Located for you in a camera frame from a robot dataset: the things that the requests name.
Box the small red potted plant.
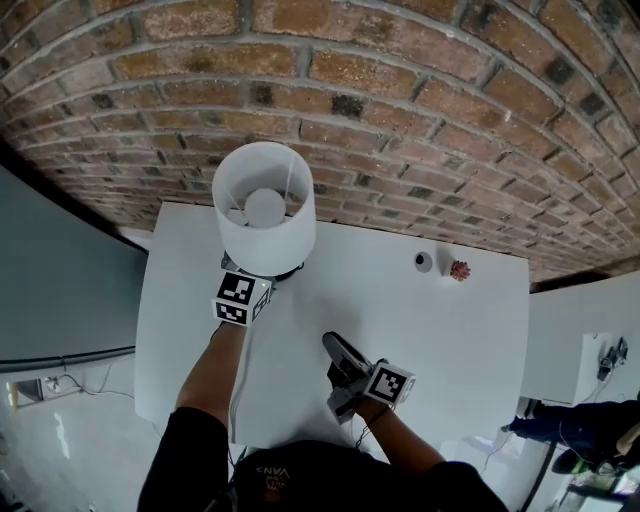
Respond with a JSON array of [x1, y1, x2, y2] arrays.
[[441, 259, 473, 285]]

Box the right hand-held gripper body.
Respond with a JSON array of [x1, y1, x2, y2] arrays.
[[326, 357, 418, 427]]

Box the white table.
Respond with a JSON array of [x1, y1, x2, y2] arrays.
[[133, 201, 532, 451]]

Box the dark grey panel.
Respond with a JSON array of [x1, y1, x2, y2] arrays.
[[0, 163, 149, 373]]

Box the person's left forearm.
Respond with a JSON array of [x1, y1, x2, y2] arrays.
[[174, 321, 251, 437]]

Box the person's black shirt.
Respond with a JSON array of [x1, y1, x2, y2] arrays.
[[141, 406, 512, 512]]

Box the black device on stand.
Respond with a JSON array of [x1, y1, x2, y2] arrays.
[[596, 336, 630, 382]]

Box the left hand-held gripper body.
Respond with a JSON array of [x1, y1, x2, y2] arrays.
[[210, 251, 274, 329]]

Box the person's right forearm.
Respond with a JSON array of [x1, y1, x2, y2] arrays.
[[353, 396, 447, 472]]

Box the white lamp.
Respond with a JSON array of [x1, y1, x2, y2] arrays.
[[211, 141, 318, 445]]

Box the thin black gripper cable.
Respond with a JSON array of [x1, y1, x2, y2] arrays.
[[355, 405, 391, 450]]

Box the grey floor cable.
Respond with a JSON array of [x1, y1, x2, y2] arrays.
[[58, 363, 136, 400]]

